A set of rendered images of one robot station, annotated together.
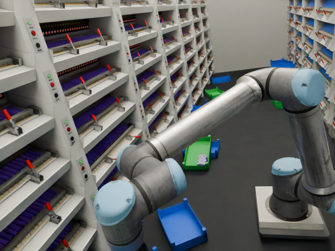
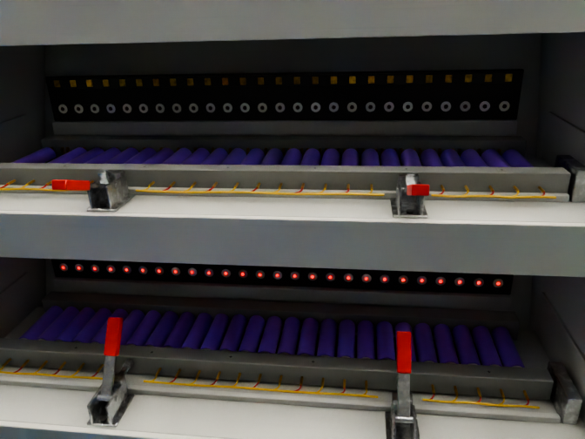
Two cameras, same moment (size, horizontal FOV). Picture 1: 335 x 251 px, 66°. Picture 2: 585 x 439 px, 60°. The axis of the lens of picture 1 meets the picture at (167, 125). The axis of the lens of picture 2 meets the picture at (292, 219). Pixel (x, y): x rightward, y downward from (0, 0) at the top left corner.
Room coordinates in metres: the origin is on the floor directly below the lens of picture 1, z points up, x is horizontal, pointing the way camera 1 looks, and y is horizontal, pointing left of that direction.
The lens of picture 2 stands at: (1.29, -0.14, 0.50)
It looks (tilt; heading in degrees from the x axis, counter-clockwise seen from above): 3 degrees down; 76
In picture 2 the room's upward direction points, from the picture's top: 1 degrees clockwise
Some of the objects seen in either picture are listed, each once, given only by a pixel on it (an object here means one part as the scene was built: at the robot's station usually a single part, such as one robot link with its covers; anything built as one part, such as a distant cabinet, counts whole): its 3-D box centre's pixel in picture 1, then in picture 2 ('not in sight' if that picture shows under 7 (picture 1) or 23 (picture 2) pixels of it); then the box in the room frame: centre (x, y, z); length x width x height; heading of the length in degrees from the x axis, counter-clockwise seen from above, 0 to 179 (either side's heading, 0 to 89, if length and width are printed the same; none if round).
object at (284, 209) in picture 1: (287, 198); not in sight; (1.07, -0.55, 0.15); 0.19 x 0.19 x 0.10
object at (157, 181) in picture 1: (157, 183); not in sight; (0.53, 0.05, 0.77); 0.12 x 0.12 x 0.09; 30
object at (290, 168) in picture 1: (289, 177); not in sight; (1.06, -0.55, 0.29); 0.17 x 0.15 x 0.18; 30
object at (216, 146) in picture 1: (201, 148); not in sight; (2.00, -0.25, 0.04); 0.30 x 0.20 x 0.08; 69
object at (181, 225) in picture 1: (180, 223); not in sight; (1.17, 0.04, 0.04); 0.30 x 0.20 x 0.08; 13
